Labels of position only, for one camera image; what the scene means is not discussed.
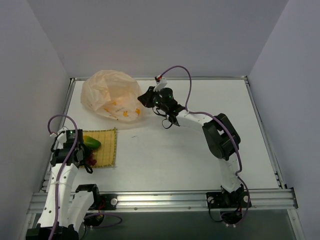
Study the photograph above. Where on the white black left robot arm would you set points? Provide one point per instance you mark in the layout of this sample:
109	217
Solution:
63	212

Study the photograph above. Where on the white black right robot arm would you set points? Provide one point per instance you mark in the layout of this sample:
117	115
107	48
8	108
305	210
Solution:
221	137

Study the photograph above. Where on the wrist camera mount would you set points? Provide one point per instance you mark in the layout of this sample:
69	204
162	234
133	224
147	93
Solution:
58	132
161	83

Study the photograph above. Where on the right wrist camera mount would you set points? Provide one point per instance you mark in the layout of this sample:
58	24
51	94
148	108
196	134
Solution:
161	83

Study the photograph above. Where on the banana print plastic bag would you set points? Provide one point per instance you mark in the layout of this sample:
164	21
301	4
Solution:
113	94

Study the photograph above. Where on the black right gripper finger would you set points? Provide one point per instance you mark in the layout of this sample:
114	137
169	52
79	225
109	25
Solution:
152	91
147	100

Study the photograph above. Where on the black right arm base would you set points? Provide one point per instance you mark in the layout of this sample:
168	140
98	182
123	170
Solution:
233	207

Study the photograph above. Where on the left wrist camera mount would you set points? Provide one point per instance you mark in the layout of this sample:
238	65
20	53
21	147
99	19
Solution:
58	132

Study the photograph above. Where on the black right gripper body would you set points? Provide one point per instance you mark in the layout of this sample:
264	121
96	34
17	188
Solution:
150	95

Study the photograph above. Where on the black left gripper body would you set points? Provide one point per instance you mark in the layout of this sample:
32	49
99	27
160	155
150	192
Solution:
86	155

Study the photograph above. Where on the yellow woven placemat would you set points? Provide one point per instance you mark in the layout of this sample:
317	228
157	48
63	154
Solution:
106	153

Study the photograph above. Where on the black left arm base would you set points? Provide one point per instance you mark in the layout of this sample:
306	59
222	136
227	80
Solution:
107	202

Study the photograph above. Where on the dark red fake grapes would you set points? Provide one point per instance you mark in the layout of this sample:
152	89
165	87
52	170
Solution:
90	160

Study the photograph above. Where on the front aluminium mounting rail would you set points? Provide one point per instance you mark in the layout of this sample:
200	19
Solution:
197	201

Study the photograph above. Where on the green fake fruit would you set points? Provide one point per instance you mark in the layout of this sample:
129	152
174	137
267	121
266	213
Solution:
91	143

